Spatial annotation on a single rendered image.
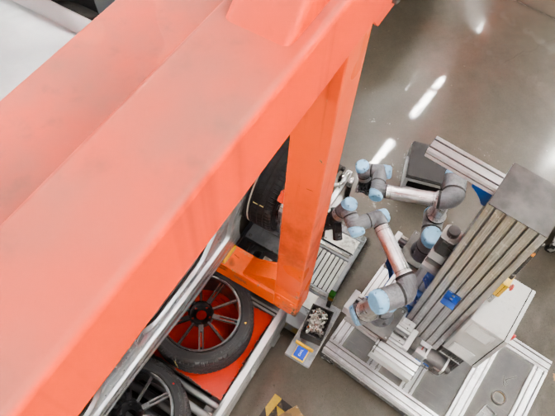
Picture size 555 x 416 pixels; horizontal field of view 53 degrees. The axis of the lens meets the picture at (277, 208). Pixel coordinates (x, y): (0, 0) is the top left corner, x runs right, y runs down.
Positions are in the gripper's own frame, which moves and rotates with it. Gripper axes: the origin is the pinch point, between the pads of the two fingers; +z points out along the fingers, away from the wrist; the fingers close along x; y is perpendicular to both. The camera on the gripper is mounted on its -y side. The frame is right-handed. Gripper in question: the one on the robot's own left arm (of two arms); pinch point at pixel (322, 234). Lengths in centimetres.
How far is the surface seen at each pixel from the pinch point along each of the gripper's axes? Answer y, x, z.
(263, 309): -13, 5, 94
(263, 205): 33.6, 14.8, 27.8
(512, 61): 164, -301, 57
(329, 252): 20, -63, 101
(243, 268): 7, 25, 60
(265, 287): -9, 16, 55
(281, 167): 48.3, 5.8, 9.6
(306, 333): -41, -2, 57
